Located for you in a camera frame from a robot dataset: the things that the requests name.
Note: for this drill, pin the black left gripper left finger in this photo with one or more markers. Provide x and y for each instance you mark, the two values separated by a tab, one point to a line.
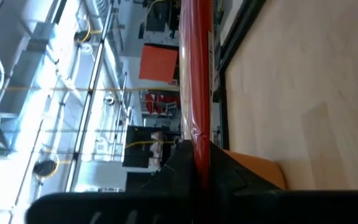
135	208

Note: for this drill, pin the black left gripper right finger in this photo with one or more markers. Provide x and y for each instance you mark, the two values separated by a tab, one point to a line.
275	208

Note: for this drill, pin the round hanging fixture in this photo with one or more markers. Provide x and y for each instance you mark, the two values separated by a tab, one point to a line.
109	100
44	168

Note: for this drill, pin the black aluminium table frame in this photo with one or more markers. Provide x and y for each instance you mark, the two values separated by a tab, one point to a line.
238	34

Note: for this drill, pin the orange plastic basket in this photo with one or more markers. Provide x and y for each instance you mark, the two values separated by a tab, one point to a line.
259	168

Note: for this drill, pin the red popcorn bag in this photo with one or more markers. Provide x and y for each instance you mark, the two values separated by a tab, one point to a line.
196	77

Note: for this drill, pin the red cart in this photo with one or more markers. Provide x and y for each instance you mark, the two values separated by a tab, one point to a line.
158	104

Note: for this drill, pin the red curtain panel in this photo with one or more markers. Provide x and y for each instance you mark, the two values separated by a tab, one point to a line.
158	63

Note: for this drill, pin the black computer case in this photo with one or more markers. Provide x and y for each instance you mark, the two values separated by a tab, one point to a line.
137	155

